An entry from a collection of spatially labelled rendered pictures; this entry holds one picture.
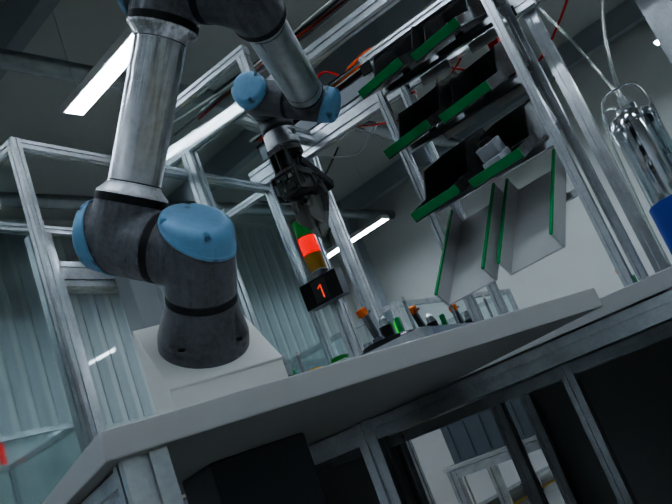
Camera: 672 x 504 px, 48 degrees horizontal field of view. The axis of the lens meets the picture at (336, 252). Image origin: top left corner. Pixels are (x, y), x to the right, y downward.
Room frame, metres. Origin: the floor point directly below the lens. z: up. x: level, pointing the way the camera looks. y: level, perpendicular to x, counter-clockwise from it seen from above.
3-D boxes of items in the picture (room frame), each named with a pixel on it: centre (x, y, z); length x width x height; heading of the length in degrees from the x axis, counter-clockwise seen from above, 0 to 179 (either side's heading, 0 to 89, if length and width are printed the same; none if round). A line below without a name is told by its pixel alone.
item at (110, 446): (1.26, 0.22, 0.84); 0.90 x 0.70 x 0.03; 33
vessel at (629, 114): (2.15, -0.96, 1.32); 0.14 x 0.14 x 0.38
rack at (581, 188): (1.68, -0.42, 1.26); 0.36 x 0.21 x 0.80; 60
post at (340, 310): (1.98, 0.05, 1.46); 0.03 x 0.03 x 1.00; 60
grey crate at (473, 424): (3.84, -0.52, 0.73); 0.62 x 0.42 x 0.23; 60
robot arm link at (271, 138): (1.53, 0.02, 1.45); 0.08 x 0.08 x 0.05
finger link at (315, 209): (1.52, 0.01, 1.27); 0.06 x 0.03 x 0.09; 150
